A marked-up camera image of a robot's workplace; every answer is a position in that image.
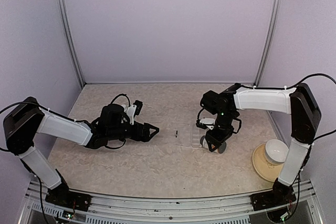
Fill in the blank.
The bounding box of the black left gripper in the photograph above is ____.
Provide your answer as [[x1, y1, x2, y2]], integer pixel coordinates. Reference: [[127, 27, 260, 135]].
[[107, 121, 159, 142]]

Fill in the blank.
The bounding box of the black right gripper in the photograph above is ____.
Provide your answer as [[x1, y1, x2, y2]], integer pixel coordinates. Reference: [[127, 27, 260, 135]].
[[205, 110, 236, 151]]

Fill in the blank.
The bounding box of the orange grey-capped pill bottle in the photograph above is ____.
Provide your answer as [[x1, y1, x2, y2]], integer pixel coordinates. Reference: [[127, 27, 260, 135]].
[[199, 134, 228, 154]]

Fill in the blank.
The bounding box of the clear plastic pill organizer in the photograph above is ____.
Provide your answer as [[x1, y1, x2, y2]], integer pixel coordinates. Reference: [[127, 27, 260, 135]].
[[174, 123, 206, 148]]

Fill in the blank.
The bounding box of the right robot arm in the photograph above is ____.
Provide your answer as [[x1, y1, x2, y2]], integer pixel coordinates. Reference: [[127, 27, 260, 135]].
[[196, 82, 322, 205]]

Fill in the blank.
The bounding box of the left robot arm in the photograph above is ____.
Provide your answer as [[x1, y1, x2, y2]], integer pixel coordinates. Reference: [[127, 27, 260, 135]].
[[3, 97, 160, 206]]

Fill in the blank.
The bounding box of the white bowl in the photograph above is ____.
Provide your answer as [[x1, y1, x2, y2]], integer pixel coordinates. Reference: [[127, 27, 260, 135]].
[[265, 139, 289, 165]]

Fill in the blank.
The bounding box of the beige plate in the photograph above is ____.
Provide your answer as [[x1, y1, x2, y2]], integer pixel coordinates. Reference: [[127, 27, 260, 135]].
[[252, 144, 284, 183]]

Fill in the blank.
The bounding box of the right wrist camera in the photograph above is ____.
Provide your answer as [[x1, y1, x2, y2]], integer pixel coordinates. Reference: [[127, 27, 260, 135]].
[[196, 118, 215, 130]]

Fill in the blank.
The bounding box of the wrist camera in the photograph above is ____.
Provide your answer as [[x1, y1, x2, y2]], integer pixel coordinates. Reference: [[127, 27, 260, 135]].
[[196, 118, 215, 130], [124, 100, 143, 125]]

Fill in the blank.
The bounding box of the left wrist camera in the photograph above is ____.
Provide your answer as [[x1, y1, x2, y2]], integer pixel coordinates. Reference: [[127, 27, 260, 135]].
[[124, 100, 143, 125]]

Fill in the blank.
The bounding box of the front aluminium rail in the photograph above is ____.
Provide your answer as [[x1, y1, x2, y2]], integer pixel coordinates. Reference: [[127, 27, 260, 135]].
[[16, 180, 325, 223]]

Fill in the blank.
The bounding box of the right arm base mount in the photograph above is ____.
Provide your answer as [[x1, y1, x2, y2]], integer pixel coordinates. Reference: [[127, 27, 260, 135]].
[[250, 179, 297, 211]]

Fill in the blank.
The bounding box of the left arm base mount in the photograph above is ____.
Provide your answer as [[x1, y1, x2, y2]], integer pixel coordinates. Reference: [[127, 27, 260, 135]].
[[45, 185, 91, 211]]

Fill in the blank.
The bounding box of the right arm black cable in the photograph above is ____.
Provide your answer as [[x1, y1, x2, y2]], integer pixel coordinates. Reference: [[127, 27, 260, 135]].
[[288, 73, 336, 141]]

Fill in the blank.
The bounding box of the left aluminium frame post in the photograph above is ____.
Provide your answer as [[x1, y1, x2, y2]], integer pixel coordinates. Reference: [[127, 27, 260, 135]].
[[57, 0, 86, 89]]

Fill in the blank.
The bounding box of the aluminium frame post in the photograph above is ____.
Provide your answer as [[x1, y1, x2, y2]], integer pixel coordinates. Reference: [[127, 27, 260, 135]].
[[254, 0, 281, 86], [57, 0, 86, 89]]

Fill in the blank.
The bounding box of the right aluminium frame post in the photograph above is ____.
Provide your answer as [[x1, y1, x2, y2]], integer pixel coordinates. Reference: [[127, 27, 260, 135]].
[[254, 0, 281, 86]]

